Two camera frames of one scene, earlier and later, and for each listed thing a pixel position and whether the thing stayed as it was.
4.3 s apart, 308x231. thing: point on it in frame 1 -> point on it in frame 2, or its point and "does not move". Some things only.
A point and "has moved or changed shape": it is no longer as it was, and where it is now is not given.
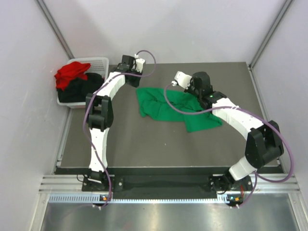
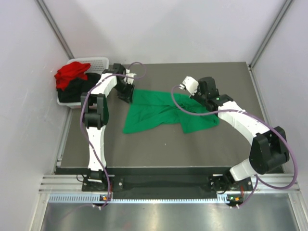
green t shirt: x=153 y=105 has moved or changed shape
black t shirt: x=80 y=89 does not move
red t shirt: x=66 y=73 does not move
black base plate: x=166 y=185 does not move
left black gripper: x=135 y=83 -> x=127 y=96
